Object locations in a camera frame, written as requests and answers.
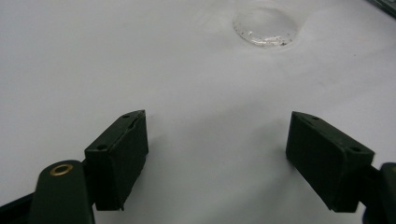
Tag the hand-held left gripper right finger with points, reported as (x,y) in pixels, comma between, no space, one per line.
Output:
(327,161)

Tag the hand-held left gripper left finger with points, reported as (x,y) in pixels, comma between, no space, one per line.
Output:
(120,161)

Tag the dark object at table edge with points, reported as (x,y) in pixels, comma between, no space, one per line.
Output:
(384,6)

